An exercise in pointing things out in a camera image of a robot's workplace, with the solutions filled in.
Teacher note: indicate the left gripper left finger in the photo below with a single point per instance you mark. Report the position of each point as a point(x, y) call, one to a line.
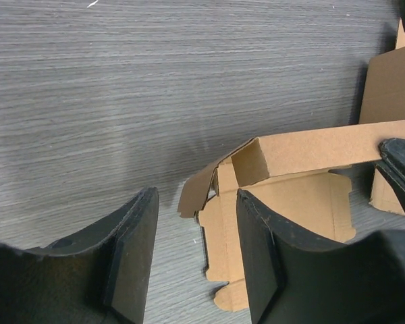
point(99, 274)

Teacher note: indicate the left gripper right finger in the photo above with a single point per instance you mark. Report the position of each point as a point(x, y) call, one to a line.
point(294, 275)

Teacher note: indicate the small cardboard box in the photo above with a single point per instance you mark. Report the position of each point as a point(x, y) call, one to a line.
point(292, 173)

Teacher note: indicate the large flat cardboard box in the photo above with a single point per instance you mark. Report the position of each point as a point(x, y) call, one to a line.
point(384, 91)

